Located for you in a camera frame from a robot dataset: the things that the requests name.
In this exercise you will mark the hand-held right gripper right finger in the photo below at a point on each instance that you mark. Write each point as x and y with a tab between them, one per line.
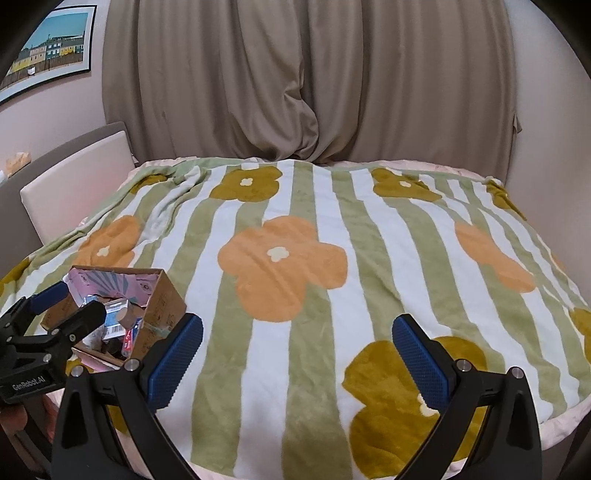
420	364

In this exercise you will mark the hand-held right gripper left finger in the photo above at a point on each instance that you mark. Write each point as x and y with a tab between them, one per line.
178	362

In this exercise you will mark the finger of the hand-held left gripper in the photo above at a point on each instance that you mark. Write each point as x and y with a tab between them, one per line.
85	317
48	296

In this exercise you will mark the brown cardboard box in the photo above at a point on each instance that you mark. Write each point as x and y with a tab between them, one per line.
159	314

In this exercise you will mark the pink patterned packet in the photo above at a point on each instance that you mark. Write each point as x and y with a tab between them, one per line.
115	282

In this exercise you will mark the taupe upholstered panel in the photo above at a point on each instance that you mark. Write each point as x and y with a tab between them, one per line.
14	221

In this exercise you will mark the cream upholstered panel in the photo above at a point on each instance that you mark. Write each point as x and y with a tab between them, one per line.
78	189

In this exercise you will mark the striped flower blanket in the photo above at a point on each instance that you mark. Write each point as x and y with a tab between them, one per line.
323	286

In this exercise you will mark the orange tissue pack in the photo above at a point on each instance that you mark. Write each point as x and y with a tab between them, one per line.
16	160

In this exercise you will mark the pink bed sheet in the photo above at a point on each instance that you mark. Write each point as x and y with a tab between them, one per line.
561	422

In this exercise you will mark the framed landscape picture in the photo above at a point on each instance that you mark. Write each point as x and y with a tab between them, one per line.
44	50

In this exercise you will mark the taupe curtain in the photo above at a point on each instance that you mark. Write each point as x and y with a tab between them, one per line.
309	78

